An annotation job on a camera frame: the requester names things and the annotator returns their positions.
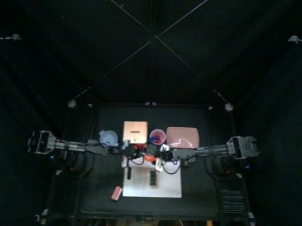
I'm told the copper brown rectangular box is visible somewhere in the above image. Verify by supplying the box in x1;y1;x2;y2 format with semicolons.
123;120;149;145

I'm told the thin crossing string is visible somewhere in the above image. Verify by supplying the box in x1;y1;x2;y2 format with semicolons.
71;0;208;102
108;0;230;104

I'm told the red pink small block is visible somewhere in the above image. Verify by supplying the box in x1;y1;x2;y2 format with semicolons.
111;185;124;202

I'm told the black cable loop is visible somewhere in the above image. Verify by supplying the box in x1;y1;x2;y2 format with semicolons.
128;156;145;167
161;160;182;176

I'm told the white tag strip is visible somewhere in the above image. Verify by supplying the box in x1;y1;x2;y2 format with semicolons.
155;160;165;173

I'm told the dark green toy piece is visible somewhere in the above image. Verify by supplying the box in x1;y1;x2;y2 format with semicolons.
148;169;159;187

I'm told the pink square plate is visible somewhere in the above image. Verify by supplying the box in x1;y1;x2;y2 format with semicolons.
165;126;200;149

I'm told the orange toy carrot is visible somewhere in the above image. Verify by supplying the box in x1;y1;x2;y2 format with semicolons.
141;154;159;163

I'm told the pink cup with blue item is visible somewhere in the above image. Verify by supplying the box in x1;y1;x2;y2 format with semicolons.
148;128;167;146

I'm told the light blue bowl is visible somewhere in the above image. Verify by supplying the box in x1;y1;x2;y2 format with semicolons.
97;129;120;147

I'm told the printed label sheet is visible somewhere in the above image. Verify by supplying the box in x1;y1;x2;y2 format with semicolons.
219;188;247;215

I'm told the white cutting board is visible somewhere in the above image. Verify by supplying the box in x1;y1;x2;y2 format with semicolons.
121;154;183;199

